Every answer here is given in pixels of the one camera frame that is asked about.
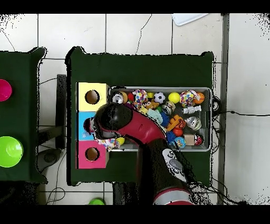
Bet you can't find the pink bowl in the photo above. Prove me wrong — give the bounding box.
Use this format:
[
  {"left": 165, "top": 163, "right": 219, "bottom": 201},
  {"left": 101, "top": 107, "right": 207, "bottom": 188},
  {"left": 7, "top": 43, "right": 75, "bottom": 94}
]
[{"left": 0, "top": 79, "right": 13, "bottom": 102}]

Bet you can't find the mint waffle cloth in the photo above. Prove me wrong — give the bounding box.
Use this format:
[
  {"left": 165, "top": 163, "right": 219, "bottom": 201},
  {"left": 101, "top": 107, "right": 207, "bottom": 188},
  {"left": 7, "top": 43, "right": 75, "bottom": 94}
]
[{"left": 147, "top": 108, "right": 164, "bottom": 125}]

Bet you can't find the small soccer ball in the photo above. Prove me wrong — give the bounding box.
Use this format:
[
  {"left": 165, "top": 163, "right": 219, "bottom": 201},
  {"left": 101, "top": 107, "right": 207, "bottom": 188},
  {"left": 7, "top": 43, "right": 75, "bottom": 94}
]
[{"left": 153, "top": 91, "right": 166, "bottom": 104}]

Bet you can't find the white tray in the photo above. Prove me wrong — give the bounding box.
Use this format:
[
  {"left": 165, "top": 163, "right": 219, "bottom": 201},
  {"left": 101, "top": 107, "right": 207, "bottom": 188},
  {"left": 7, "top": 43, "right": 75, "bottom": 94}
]
[{"left": 171, "top": 13, "right": 209, "bottom": 26}]

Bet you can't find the dark green side table cloth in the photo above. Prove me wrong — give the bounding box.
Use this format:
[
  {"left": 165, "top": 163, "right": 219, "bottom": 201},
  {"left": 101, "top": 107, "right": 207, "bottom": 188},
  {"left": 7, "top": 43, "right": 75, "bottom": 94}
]
[{"left": 0, "top": 47, "right": 48, "bottom": 183}]

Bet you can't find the black and white can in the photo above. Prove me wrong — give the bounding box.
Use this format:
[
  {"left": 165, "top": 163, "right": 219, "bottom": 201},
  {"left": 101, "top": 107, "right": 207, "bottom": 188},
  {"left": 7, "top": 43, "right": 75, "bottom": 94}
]
[{"left": 111, "top": 91, "right": 124, "bottom": 105}]

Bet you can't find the shallow wire mesh bin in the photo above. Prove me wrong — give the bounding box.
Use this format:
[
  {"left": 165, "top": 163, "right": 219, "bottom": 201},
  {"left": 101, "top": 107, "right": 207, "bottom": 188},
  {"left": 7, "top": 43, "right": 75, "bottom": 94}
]
[{"left": 107, "top": 86, "right": 212, "bottom": 152}]

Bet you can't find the yellow tennis-style ball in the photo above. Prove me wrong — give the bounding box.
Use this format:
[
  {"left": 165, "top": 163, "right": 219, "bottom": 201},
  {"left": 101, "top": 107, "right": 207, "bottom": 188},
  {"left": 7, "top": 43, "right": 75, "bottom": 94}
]
[{"left": 168, "top": 91, "right": 181, "bottom": 104}]

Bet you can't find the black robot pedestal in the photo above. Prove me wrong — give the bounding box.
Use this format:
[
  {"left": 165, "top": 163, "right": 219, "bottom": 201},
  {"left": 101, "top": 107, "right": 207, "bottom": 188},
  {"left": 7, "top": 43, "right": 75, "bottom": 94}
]
[{"left": 112, "top": 182, "right": 140, "bottom": 205}]

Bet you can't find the small orange basketball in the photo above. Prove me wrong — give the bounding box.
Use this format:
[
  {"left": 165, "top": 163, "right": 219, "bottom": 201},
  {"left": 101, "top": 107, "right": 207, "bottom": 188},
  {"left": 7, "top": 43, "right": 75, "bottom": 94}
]
[{"left": 195, "top": 92, "right": 206, "bottom": 104}]

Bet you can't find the black cable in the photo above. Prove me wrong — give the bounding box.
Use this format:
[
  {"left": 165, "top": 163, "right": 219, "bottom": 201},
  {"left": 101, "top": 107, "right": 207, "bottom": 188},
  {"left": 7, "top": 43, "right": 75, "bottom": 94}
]
[{"left": 213, "top": 110, "right": 270, "bottom": 117}]

